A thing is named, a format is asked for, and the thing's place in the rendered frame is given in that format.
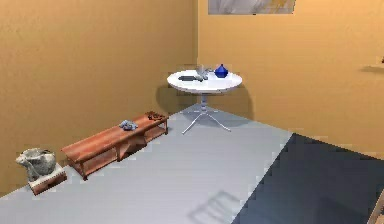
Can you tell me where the dark brown small object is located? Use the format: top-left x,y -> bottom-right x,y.
146,111 -> 167,121

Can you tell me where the grey crumpled sculpture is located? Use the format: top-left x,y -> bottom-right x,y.
194,65 -> 214,82

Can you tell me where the blue round vase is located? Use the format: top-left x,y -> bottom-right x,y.
214,63 -> 230,79

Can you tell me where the blue grey crumpled object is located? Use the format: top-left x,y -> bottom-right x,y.
118,119 -> 139,132

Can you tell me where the low brown wooden bench table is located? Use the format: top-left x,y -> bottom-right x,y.
60,111 -> 170,182

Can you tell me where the brown white square plinth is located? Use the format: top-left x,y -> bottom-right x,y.
27,163 -> 68,196

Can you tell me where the light wooden furniture corner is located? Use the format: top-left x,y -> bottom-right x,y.
365,189 -> 384,224

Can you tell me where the white round pedestal table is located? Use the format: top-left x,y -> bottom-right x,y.
166,69 -> 244,135

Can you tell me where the grey framed wall picture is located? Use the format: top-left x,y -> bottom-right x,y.
207,0 -> 297,16

